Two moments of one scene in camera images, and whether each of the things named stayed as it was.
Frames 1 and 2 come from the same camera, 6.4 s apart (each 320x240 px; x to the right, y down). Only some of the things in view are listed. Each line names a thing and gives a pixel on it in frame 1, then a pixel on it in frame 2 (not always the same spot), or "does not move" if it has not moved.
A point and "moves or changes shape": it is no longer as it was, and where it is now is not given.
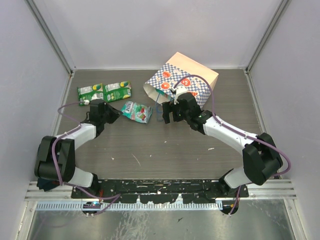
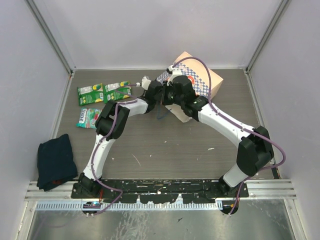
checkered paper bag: x=181 y=70 moves or changes shape
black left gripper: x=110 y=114 -> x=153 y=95
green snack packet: x=115 y=91 does not move
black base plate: x=158 y=191 does not move
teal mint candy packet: x=139 y=112 moves or changes shape
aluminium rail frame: x=277 y=188 does not move
